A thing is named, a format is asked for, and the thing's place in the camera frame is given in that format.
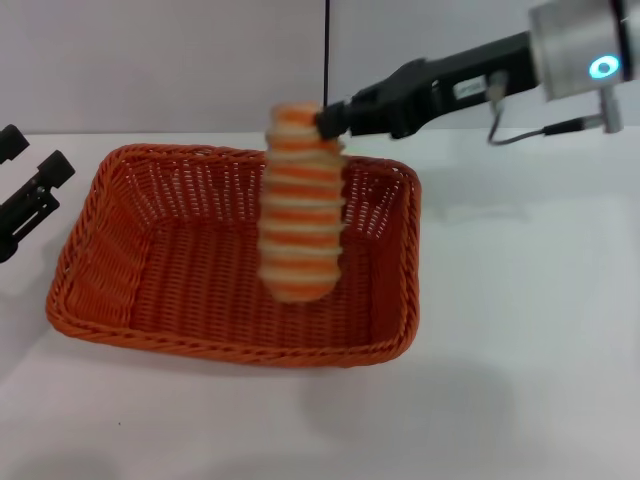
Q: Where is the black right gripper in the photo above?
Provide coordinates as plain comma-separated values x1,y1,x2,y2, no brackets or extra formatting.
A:
313,29,540,140

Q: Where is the orange striped bread loaf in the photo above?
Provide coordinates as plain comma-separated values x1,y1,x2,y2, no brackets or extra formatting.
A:
256,100,348,305

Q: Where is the orange woven plastic basket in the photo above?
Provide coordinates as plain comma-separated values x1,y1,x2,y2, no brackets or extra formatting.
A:
45,143,424,371

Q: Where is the right arm wrist cable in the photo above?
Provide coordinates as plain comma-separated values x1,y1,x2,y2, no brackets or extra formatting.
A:
486,71,607,147

